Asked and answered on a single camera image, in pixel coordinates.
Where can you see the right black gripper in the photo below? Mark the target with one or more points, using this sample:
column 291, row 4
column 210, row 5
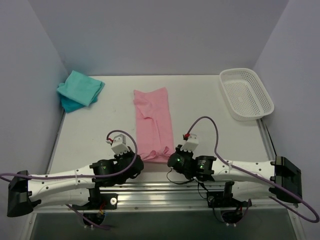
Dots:
column 173, row 160

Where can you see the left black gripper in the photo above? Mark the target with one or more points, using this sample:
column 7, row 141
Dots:
column 136, row 163

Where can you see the pink t-shirt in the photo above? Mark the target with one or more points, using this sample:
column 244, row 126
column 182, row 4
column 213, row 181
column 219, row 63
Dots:
column 154, row 131

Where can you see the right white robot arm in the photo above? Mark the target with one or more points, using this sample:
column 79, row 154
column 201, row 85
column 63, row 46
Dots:
column 278, row 178

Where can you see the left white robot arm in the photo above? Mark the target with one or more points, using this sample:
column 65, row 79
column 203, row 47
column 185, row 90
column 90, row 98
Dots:
column 79, row 188

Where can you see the white perforated plastic basket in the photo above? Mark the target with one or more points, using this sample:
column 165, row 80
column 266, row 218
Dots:
column 244, row 94

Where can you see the teal folded t-shirt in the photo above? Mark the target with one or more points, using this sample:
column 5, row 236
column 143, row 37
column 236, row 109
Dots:
column 78, row 91

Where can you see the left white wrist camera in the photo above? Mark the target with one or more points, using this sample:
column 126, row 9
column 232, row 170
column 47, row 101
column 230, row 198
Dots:
column 118, row 144

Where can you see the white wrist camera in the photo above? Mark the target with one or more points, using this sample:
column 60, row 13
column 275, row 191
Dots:
column 118, row 144
column 191, row 143

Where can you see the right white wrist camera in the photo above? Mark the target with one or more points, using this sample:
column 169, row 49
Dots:
column 191, row 143

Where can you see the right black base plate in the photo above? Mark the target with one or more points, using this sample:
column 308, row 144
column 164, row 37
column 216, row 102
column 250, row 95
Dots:
column 216, row 199

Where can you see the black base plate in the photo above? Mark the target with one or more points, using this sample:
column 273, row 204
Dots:
column 216, row 199
column 107, row 201

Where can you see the aluminium rail frame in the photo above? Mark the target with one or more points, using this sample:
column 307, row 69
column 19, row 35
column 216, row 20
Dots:
column 157, row 205

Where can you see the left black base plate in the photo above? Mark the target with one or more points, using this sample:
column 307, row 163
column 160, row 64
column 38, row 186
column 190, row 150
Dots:
column 107, row 201

